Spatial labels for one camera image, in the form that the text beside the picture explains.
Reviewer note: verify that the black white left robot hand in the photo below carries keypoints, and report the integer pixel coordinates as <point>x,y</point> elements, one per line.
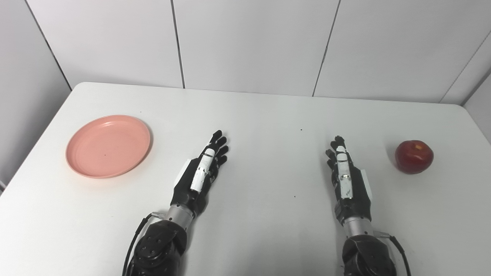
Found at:
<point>191,184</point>

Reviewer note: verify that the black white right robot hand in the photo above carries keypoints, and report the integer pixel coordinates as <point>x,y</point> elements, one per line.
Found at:
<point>356,195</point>

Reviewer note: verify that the red apple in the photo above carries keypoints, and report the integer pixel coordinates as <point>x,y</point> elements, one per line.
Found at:
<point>413,158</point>

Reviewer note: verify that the pink round plate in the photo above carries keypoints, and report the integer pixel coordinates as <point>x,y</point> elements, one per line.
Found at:
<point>108,147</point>

